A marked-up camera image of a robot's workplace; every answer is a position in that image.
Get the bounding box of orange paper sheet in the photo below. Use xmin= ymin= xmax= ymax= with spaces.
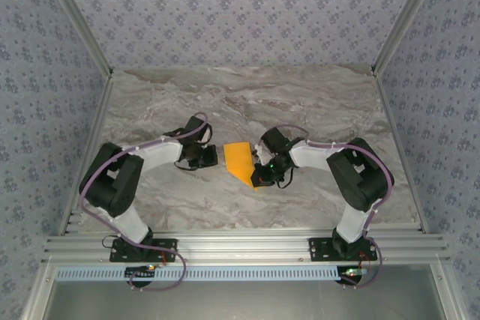
xmin=223 ymin=141 xmax=262 ymax=193

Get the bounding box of grey metal panel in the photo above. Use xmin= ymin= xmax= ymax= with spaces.
xmin=44 ymin=281 xmax=447 ymax=320

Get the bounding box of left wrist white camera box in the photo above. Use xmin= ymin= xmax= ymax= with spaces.
xmin=197 ymin=127 xmax=212 ymax=148

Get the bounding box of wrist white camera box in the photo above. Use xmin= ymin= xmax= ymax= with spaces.
xmin=197 ymin=127 xmax=212 ymax=148
xmin=251 ymin=142 xmax=271 ymax=166

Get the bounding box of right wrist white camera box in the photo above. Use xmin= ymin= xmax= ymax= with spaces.
xmin=251 ymin=142 xmax=271 ymax=166

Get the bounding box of aluminium mounting rail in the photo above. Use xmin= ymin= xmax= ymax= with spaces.
xmin=41 ymin=233 xmax=451 ymax=265

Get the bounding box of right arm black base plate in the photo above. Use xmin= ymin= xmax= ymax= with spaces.
xmin=307 ymin=236 xmax=378 ymax=263

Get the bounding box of slotted grey cable duct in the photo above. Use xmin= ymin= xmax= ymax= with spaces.
xmin=55 ymin=265 xmax=371 ymax=283

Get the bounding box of aluminium side rail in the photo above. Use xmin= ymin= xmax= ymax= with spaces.
xmin=58 ymin=72 xmax=116 ymax=237
xmin=373 ymin=70 xmax=431 ymax=235

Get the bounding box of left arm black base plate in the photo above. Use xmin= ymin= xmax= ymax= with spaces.
xmin=109 ymin=238 xmax=179 ymax=263

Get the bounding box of aluminium frame post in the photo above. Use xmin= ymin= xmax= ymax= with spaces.
xmin=370 ymin=0 xmax=451 ymax=78
xmin=36 ymin=0 xmax=115 ymax=79

